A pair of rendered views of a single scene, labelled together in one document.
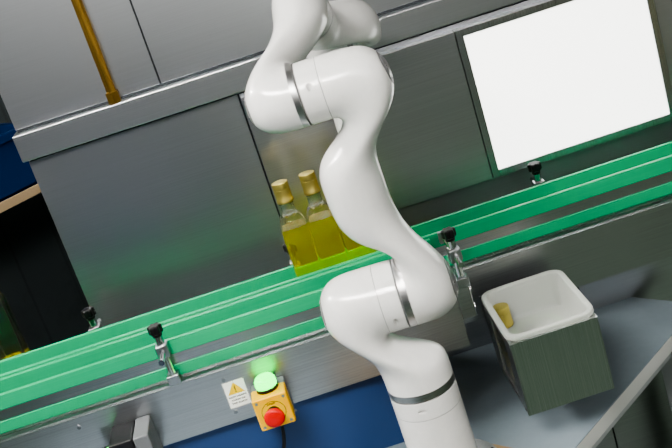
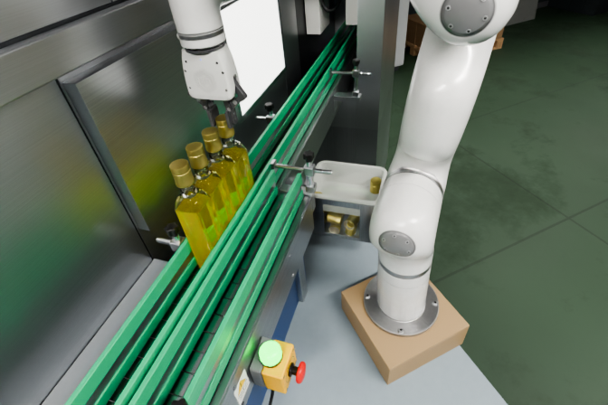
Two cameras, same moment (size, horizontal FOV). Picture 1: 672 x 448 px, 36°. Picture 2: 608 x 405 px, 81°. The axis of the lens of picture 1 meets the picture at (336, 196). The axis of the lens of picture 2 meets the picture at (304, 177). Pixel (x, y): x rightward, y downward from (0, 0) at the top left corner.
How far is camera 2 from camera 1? 1.71 m
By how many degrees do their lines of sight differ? 62
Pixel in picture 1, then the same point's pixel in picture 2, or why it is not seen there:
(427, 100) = not seen: hidden behind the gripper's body
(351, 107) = not seen: hidden behind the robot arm
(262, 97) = not seen: outside the picture
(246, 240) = (102, 250)
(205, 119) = (21, 121)
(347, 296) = (429, 213)
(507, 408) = (316, 255)
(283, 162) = (129, 150)
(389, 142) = (195, 108)
